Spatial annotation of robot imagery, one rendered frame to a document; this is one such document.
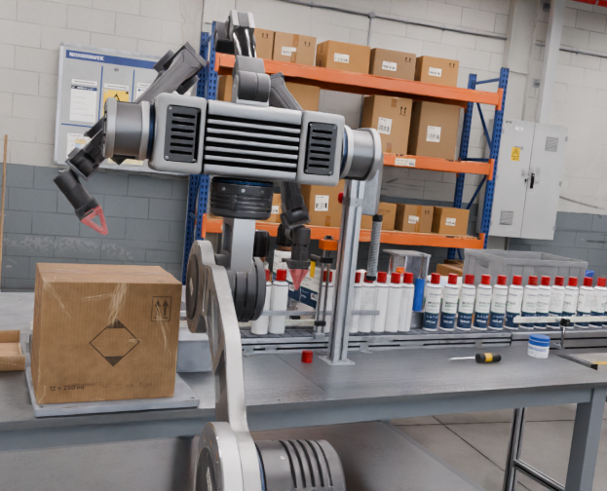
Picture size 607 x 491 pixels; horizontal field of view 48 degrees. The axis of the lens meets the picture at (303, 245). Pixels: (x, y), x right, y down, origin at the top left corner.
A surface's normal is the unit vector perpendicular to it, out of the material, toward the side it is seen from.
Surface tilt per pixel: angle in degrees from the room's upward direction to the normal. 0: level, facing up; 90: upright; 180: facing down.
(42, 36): 90
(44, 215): 90
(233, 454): 30
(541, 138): 90
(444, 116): 89
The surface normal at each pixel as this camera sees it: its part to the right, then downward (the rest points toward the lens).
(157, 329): 0.41, 0.15
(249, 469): 0.27, -0.66
